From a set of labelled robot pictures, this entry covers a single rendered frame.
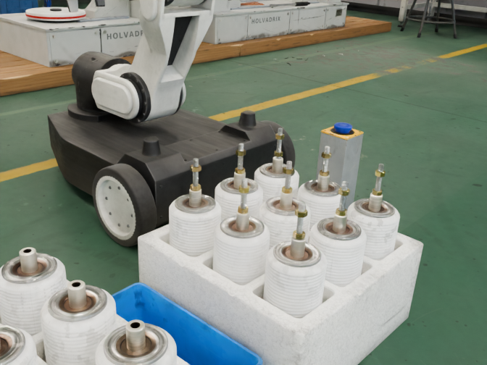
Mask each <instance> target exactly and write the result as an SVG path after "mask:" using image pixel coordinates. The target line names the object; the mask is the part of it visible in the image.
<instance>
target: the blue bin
mask: <svg viewBox="0 0 487 365"><path fill-rule="evenodd" d="M112 297H113V298H114V300H115V304H116V314H117V315H119V316H120V317H122V318H123V319H124V320H126V321H127V322H130V321H132V320H135V319H137V320H141V321H142V322H144V323H148V324H153V325H155V326H157V327H160V328H162V329H164V330H165V331H166V332H168V333H169V334H170V335H171V336H172V338H173V339H174V341H175V344H176V347H177V356H178V357H179V358H181V359H183V360H184V361H185V362H187V363H188V364H190V365H263V360H262V358H261V357H259V356H258V355H257V354H255V353H254V352H252V351H250V350H249V349H248V348H246V347H244V346H242V345H241V344H240V343H237V342H236V341H235V340H233V339H232V338H230V337H228V336H227V335H225V334H223V333H222V332H221V331H219V330H217V329H215V328H214V327H213V326H211V325H209V324H207V323H206V322H205V321H203V320H201V319H200V318H198V317H197V316H195V315H193V314H192V313H191V312H189V311H187V310H185V309H184V308H182V307H181V306H179V305H178V304H176V303H174V302H173V301H171V300H170V299H168V298H166V297H165V296H163V295H162V294H160V293H158V292H157V291H155V290H154V289H152V288H150V287H149V286H148V285H146V284H144V283H141V282H138V283H135V284H132V285H130V286H128V287H126V288H125V289H123V290H121V291H119V292H117V293H115V294H113V295H112Z"/></svg>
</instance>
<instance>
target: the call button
mask: <svg viewBox="0 0 487 365"><path fill-rule="evenodd" d="M334 128H335V129H336V132H338V133H349V132H350V130H352V126H351V125H350V124H349V123H345V122H337V123H336V124H334Z"/></svg>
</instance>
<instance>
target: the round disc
mask: <svg viewBox="0 0 487 365"><path fill-rule="evenodd" d="M25 16H26V17H27V18H29V19H32V20H37V21H41V22H72V21H76V20H81V19H84V18H85V17H86V12H85V11H84V10H82V9H78V12H69V9H68V8H67V7H40V8H32V9H27V10H26V11H25Z"/></svg>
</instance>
